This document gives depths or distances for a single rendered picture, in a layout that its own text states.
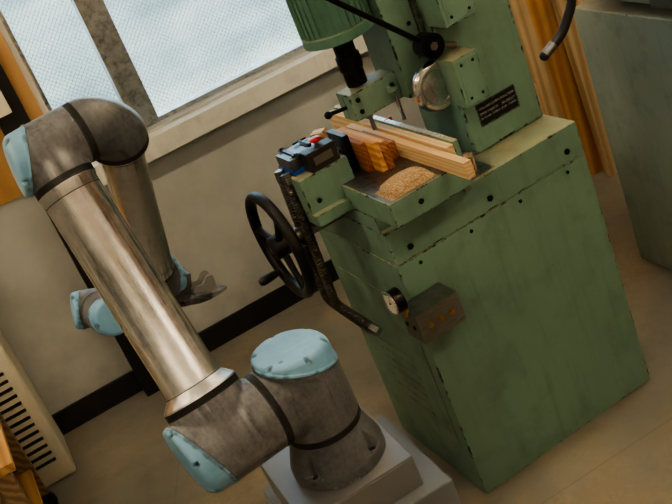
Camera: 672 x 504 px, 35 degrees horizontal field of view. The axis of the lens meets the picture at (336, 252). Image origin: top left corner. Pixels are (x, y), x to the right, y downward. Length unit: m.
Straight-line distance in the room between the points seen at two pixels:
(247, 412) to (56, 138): 0.59
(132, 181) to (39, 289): 1.76
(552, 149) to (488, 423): 0.71
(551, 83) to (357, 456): 2.29
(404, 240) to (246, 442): 0.76
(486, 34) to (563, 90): 1.50
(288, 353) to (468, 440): 0.92
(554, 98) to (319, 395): 2.32
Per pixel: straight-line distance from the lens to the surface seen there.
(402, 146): 2.50
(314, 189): 2.48
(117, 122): 1.97
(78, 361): 3.94
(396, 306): 2.41
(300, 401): 1.92
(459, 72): 2.48
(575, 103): 4.13
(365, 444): 2.02
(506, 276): 2.64
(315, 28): 2.46
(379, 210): 2.37
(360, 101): 2.55
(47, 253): 3.79
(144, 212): 2.18
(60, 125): 1.95
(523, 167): 2.60
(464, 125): 2.62
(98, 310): 2.38
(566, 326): 2.81
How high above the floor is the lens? 1.82
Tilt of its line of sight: 25 degrees down
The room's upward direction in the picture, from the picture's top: 23 degrees counter-clockwise
